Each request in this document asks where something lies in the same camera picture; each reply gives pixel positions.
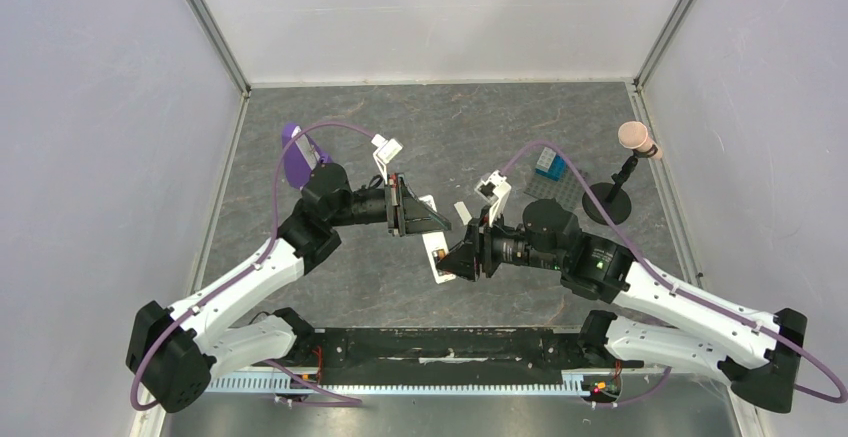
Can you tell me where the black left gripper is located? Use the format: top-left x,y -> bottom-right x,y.
328,174 -> 451,238

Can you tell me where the white remote control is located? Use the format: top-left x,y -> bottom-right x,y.
422,229 -> 456,285

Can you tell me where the white battery cover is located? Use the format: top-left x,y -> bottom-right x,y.
454,201 -> 472,225

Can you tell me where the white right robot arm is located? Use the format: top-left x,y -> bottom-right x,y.
434,199 -> 807,414

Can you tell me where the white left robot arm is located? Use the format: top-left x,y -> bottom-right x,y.
126,163 -> 452,413

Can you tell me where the grey lego baseplate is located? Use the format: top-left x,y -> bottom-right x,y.
524,170 -> 585,211

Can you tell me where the blue lego brick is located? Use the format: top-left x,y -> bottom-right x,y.
536,155 -> 567,181

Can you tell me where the grey lego brick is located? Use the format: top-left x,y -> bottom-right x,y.
535,147 -> 558,172

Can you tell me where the black microphone stand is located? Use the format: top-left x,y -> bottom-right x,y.
581,144 -> 662,225

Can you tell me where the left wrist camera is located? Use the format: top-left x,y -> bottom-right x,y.
371,134 -> 403,181

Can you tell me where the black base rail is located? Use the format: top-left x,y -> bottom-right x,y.
281,327 -> 615,386

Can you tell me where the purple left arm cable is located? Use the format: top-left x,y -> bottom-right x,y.
129,121 -> 382,412

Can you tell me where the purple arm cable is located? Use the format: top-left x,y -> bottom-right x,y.
129,121 -> 382,412
498,140 -> 848,409

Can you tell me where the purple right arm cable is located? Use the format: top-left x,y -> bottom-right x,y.
498,140 -> 848,409

